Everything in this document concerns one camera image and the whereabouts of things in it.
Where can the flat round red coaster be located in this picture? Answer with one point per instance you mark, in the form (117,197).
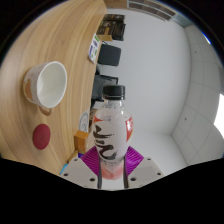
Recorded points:
(41,136)

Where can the square ceiling light panel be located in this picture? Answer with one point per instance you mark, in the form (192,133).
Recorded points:
(220,121)

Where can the long ceiling light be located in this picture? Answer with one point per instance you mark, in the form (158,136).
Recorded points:
(206,37)

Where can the white ceramic mug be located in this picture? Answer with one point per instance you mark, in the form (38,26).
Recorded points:
(50,85)

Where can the dark brown upright box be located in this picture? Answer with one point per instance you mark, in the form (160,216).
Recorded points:
(115,17)

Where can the small tan cardboard box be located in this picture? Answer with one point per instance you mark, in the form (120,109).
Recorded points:
(104,36)

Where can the small light blue box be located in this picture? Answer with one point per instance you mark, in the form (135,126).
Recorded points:
(64,169)

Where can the black printed box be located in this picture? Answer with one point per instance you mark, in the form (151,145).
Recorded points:
(117,30)

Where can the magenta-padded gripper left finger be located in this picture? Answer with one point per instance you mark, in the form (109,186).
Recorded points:
(80,171)

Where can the clear pink drink bottle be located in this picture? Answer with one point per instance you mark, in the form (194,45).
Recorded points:
(111,133)

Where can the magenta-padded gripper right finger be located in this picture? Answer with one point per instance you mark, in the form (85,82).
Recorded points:
(145,170)

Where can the black fabric office chair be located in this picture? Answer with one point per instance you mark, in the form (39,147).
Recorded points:
(109,55)

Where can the small yellow-brown box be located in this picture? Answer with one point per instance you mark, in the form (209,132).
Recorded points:
(72,156)

